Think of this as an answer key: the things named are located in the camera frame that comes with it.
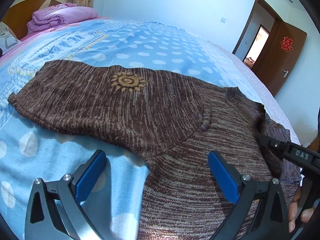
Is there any brown wooden door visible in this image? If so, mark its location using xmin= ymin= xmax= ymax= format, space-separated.
xmin=233 ymin=0 xmax=307 ymax=96

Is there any blue pink patterned bedsheet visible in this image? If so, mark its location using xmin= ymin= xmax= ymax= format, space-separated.
xmin=1 ymin=18 xmax=291 ymax=239

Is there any folded purple quilt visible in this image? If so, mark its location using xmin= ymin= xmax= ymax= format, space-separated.
xmin=27 ymin=3 xmax=98 ymax=34

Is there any right hand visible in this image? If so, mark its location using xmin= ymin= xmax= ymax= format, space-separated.
xmin=288 ymin=187 xmax=315 ymax=233

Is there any brown knitted sweater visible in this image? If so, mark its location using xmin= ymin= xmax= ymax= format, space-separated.
xmin=8 ymin=60 xmax=301 ymax=239

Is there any patterned white pillow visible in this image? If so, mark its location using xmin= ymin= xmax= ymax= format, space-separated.
xmin=0 ymin=22 xmax=21 ymax=57

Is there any silver door handle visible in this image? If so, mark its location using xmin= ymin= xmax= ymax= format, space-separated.
xmin=282 ymin=69 xmax=289 ymax=78

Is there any red double happiness decal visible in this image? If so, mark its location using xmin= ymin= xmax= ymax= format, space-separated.
xmin=280 ymin=37 xmax=293 ymax=53

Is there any cream wooden headboard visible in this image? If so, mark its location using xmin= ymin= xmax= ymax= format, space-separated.
xmin=1 ymin=0 xmax=67 ymax=40

